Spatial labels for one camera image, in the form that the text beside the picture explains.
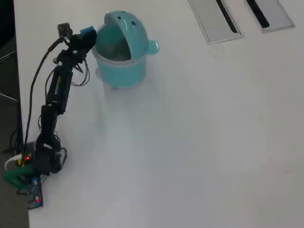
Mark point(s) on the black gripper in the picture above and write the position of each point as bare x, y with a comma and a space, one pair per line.
77, 42

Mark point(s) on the blue cube block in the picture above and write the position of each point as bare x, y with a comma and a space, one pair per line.
88, 31

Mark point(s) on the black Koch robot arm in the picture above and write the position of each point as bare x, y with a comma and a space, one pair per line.
57, 92

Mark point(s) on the teal cartoon trash bin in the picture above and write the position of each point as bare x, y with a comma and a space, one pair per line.
123, 69

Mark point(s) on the controller board with red LED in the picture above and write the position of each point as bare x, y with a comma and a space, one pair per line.
28, 154

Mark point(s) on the green table clamp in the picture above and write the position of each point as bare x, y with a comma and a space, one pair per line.
16, 175

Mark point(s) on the blue circuit board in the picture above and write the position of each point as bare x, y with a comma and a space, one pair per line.
35, 192

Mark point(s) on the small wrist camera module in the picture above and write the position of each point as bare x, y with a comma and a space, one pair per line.
64, 29

